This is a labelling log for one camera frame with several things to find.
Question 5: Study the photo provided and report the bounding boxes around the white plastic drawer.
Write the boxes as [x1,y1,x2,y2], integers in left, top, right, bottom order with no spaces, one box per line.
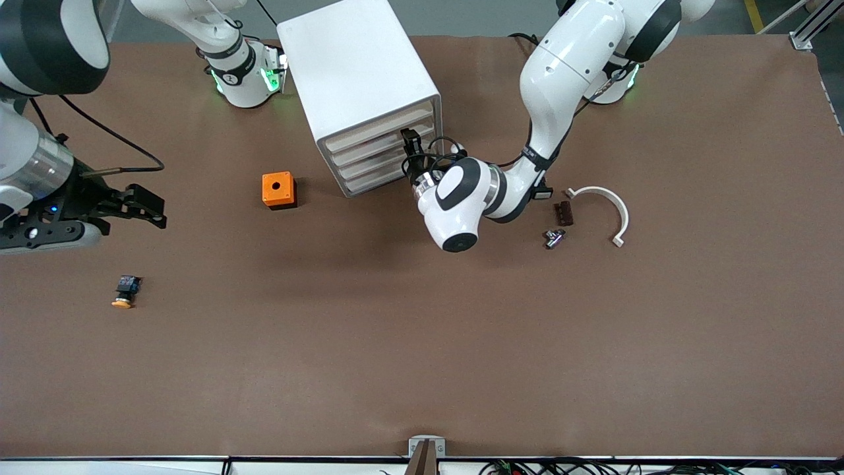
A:
[338,132,440,181]
[344,156,408,195]
[331,117,438,168]
[324,103,437,154]

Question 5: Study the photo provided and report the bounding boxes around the yellow mushroom push button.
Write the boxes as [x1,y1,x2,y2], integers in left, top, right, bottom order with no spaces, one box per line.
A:
[111,275,142,309]

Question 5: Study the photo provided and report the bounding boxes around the white drawer cabinet housing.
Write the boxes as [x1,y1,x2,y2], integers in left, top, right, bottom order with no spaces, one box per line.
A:
[276,0,444,199]

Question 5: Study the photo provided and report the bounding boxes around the brown table mat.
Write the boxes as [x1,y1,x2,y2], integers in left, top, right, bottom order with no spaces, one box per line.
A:
[0,34,844,460]

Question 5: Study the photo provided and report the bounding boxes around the white semicircular pipe clamp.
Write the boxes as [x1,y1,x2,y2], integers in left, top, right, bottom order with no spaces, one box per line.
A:
[565,186,630,248]

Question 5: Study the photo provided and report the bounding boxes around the aluminium profile bar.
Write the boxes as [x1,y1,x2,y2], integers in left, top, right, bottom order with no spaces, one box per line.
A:
[789,0,844,51]

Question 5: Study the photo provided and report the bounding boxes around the orange button enclosure box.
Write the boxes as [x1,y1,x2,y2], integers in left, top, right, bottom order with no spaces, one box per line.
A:
[262,172,297,210]

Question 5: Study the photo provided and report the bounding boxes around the grey metal bracket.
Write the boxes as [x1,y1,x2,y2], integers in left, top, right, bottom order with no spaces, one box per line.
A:
[407,435,446,475]

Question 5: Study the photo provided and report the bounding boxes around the brown post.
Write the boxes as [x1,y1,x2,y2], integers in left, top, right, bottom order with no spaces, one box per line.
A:
[406,440,439,475]

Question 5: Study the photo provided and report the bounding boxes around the tangled black cables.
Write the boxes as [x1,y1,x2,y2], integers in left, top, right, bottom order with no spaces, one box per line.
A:
[478,457,844,475]

